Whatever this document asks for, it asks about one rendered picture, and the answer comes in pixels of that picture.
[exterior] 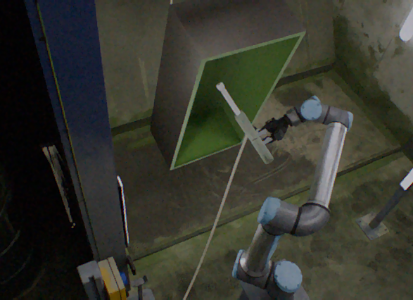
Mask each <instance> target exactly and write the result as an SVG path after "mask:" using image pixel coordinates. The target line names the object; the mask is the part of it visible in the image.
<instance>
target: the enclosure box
mask: <svg viewBox="0 0 413 300"><path fill-rule="evenodd" d="M305 33H306V30H305V28H304V27H303V25H302V23H301V22H299V20H298V19H297V18H296V15H295V14H294V12H293V11H292V10H291V8H290V7H288V5H287V3H286V2H285V0H188V1H182V2H179V3H174V4H170V8H169V13H168V18H167V22H166V28H165V36H164V42H163V50H162V56H161V61H160V70H159V71H158V80H157V85H156V90H155V99H154V105H153V113H152V119H151V128H149V130H150V131H151V133H152V135H153V137H154V140H155V142H156V144H157V145H158V148H159V150H160V151H161V153H162V155H163V157H164V159H165V162H166V164H167V166H168V168H169V170H174V169H176V168H177V167H179V166H183V165H186V164H188V163H192V162H194V161H197V160H200V159H202V158H204V157H206V156H209V155H213V154H216V153H218V152H220V151H224V150H226V149H230V147H233V146H236V145H238V144H242V143H243V141H244V139H245V136H246V134H245V132H244V131H243V129H242V127H241V126H240V125H239V124H238V122H237V121H236V119H235V115H234V114H235V112H234V111H233V109H232V107H231V106H230V105H229V103H228V102H227V100H226V99H225V97H224V95H223V93H222V92H221V91H220V90H218V88H217V84H219V83H221V82H222V83H223V84H224V88H225V89H226V91H227V93H228V94H229V96H230V97H231V98H232V100H233V101H234V103H235V104H236V106H237V109H238V110H239V111H242V110H243V112H244V113H245V114H246V116H247V119H248V120H249V121H250V123H252V124H254V123H255V121H256V119H257V118H258V115H259V113H260V112H261V110H262V109H263V107H264V105H265V103H266V102H267V100H268V98H269V96H270V94H271V92H272V90H274V88H275V86H276V84H277V82H278V81H279V78H280V77H281V74H282V73H283V71H284V70H285V69H286V67H287V65H288V62H289V61H290V59H291V57H292V56H293V54H294V51H295V50H296V48H297V46H299V44H300V42H301V41H302V38H303V36H304V35H305Z"/></svg>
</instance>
